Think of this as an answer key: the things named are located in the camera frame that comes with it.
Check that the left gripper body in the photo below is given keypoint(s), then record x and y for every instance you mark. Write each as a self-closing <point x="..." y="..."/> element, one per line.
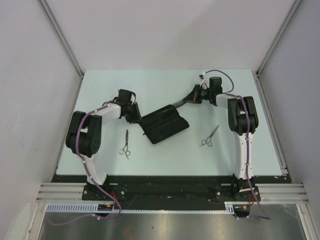
<point x="131" y="115"/>

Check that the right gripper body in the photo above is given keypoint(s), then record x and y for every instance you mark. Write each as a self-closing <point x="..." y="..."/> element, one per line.
<point x="199" y="93"/>

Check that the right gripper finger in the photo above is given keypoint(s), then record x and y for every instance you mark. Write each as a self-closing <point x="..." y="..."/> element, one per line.
<point x="192" y="94"/>
<point x="191" y="100"/>

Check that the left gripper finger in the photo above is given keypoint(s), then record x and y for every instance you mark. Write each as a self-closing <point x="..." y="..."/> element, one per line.
<point x="137" y="120"/>
<point x="136" y="111"/>

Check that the black handle comb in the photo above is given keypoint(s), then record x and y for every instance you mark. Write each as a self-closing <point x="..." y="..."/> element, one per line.
<point x="178" y="104"/>

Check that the black zip tool case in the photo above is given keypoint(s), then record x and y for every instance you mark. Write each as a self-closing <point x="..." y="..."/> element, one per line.
<point x="163" y="124"/>

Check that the silver scissors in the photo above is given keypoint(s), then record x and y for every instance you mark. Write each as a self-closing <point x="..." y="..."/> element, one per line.
<point x="208" y="140"/>
<point x="125" y="150"/>

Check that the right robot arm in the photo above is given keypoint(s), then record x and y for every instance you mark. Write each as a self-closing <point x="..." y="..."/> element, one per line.
<point x="242" y="121"/>

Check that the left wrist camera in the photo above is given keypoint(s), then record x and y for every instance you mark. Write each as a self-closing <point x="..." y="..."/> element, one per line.
<point x="133" y="98"/>

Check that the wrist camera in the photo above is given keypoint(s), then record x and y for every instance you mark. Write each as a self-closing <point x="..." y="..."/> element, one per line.
<point x="203" y="80"/>
<point x="133" y="98"/>

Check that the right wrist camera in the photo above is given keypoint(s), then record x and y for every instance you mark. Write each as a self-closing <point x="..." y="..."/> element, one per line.
<point x="203" y="80"/>

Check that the right aluminium frame post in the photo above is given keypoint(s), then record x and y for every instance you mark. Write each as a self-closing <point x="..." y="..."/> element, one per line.
<point x="293" y="10"/>

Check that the aluminium frame post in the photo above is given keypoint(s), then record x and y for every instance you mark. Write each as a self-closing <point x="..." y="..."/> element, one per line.
<point x="53" y="22"/>
<point x="293" y="10"/>

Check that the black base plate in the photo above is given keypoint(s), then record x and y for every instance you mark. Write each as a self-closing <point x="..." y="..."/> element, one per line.
<point x="170" y="192"/>

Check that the white cable duct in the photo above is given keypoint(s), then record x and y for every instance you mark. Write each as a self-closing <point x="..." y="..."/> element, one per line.
<point x="107" y="208"/>

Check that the left aluminium frame post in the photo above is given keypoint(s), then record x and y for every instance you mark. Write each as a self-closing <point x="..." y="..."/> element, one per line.
<point x="53" y="22"/>

